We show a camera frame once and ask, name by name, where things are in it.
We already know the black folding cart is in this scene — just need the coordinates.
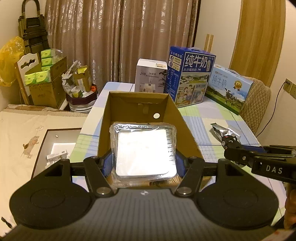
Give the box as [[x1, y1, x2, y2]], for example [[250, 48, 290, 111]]
[[18, 0, 50, 55]]

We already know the small black red part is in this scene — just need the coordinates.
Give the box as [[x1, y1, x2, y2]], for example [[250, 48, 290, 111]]
[[221, 135, 237, 148]]

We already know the black power cable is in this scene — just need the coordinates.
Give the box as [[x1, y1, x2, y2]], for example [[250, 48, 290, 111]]
[[255, 81, 290, 138]]

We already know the white humidifier box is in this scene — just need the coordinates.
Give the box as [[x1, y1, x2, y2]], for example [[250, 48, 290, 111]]
[[134, 58, 168, 93]]

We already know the wall socket plate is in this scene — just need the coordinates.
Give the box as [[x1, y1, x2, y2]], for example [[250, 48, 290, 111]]
[[290, 83, 296, 98]]

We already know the beige patterned curtain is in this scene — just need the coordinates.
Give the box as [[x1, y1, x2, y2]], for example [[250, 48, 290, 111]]
[[45, 0, 200, 90]]

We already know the cardboard box with tissues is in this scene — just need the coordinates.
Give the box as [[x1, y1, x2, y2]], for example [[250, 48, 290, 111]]
[[25, 49, 67, 109]]

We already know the quilted beige chair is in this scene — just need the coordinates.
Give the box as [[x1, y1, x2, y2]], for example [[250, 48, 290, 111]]
[[240, 76, 271, 134]]

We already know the wall socket with plug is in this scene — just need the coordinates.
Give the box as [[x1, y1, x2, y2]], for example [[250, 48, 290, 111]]
[[283, 78, 293, 93]]

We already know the yellow plastic bag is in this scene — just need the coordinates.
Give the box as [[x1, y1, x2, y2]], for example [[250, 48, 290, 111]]
[[0, 36, 25, 87]]

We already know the white carved wooden board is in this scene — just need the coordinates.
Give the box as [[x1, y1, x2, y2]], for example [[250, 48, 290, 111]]
[[14, 53, 40, 105]]

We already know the dark framed tray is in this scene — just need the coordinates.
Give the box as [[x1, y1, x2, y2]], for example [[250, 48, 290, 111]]
[[31, 128, 81, 178]]

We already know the blue tall milk carton box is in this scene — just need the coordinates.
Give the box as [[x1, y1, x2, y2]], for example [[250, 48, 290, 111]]
[[164, 46, 216, 108]]

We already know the wooden door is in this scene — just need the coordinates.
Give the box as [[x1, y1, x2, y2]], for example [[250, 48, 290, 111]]
[[229, 0, 285, 87]]

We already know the cartoon floor mat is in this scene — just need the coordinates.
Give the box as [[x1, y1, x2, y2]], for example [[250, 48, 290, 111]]
[[0, 104, 87, 236]]

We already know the open cardboard box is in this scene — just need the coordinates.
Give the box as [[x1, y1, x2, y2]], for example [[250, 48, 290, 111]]
[[98, 91, 203, 158]]

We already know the silver foil pouch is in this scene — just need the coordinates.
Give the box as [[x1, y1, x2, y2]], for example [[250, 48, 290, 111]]
[[211, 123, 236, 140]]

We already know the clear plastic cup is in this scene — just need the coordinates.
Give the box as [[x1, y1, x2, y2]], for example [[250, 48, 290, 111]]
[[228, 125, 242, 139]]

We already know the light blue cow milk box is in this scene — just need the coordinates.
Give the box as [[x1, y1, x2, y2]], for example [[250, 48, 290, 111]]
[[205, 65, 253, 115]]

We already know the person's right hand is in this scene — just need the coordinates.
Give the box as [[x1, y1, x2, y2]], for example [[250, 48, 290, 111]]
[[283, 183, 296, 230]]

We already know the white pad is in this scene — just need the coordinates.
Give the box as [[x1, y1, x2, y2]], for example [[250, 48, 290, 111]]
[[109, 123, 177, 188]]

